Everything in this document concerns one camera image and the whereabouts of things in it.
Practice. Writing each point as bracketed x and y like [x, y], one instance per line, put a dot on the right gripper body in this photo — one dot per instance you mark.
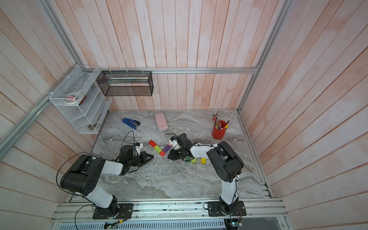
[178, 154]

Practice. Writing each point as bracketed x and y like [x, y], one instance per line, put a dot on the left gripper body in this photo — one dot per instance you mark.
[139, 160]

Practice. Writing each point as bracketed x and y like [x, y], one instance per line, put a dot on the purple block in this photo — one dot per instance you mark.
[167, 148]

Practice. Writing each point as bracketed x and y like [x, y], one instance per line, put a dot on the lime green block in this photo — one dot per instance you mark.
[158, 149]

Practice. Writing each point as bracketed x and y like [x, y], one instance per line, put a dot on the long red block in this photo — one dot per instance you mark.
[152, 143]

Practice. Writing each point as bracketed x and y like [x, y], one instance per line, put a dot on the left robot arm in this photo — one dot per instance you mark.
[82, 177]

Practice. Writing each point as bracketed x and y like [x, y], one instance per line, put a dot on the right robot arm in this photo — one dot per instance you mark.
[225, 161]

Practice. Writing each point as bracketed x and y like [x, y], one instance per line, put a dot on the pink eraser case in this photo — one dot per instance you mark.
[161, 122]

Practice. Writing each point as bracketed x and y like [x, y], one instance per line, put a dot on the blue stapler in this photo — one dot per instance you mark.
[131, 122]

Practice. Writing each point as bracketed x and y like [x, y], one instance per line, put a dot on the red pencil cup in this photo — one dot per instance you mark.
[219, 134]

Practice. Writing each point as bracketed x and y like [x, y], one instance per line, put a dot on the coloured pencils bunch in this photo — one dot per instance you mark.
[217, 122]

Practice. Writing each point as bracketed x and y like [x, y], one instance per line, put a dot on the black mesh basket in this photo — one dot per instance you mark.
[126, 83]

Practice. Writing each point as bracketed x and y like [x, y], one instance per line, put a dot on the tape roll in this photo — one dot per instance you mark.
[73, 98]

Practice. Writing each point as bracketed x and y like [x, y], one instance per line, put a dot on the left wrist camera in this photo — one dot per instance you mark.
[132, 149]

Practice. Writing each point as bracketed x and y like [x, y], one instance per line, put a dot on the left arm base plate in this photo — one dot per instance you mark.
[115, 211]

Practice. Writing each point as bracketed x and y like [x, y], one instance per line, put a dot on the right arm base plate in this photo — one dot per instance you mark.
[221, 209]

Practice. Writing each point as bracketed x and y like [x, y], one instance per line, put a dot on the white wire shelf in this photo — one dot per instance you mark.
[81, 101]

